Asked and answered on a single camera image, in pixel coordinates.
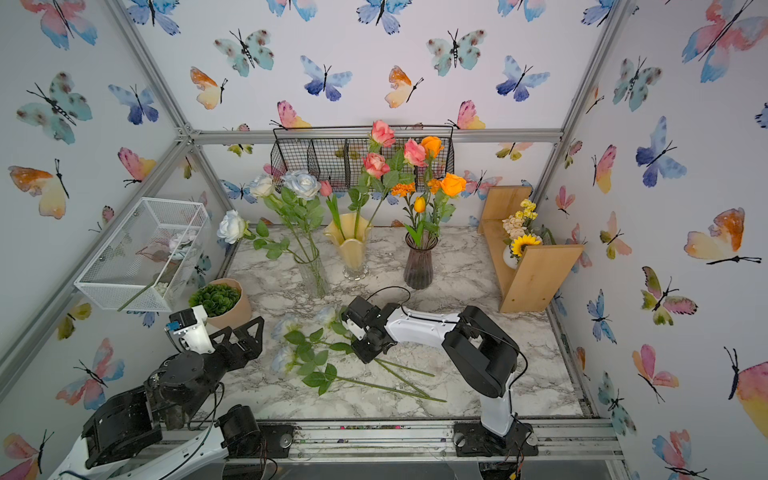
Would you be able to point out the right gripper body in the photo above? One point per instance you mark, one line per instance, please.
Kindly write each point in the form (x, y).
(363, 346)

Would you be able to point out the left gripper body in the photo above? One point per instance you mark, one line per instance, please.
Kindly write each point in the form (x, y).
(214, 368)

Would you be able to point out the orange yellow tulip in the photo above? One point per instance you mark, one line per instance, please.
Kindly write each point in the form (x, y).
(423, 235)

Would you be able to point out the orange marigold flower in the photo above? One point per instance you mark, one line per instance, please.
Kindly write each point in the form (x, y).
(408, 193)

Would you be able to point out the small pink rosebud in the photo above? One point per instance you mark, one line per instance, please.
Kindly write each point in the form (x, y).
(326, 191)

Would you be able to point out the orange rose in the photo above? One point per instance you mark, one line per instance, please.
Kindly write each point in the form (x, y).
(452, 188)
(430, 170)

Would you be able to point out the pink rose tall stem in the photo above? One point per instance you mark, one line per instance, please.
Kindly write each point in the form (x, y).
(381, 135)

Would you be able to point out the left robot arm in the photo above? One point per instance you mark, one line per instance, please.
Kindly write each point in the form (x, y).
(134, 420)

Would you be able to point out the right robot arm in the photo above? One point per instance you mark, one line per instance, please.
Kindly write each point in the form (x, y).
(486, 357)

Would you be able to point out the green succulent in pink pot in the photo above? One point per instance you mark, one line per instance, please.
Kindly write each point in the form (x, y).
(225, 303)

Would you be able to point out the purple ribbed glass vase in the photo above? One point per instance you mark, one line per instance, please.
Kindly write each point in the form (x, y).
(419, 271)

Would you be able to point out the clear glass vase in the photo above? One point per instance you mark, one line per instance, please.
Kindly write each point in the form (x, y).
(313, 273)

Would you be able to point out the yellow ruffled glass vase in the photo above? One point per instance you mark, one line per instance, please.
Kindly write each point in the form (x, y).
(350, 241)

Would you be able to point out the sunflower bouquet in white vase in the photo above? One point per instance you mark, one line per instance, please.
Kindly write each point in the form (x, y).
(520, 234)

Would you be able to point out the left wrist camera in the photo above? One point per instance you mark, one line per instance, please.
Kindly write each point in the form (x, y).
(187, 330)

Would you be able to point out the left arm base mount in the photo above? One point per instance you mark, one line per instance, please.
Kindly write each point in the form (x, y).
(245, 437)

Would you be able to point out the aluminium front rail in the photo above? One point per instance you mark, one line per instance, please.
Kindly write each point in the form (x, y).
(559, 439)

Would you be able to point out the white mesh wall box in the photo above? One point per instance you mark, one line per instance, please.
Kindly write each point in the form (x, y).
(149, 258)

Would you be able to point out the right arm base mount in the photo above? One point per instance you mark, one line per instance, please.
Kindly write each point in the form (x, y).
(472, 439)

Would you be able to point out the wooden wall shelf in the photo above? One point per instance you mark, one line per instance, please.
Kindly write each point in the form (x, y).
(532, 285)

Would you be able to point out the black wire wall basket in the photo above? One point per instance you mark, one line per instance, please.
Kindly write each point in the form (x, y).
(336, 154)

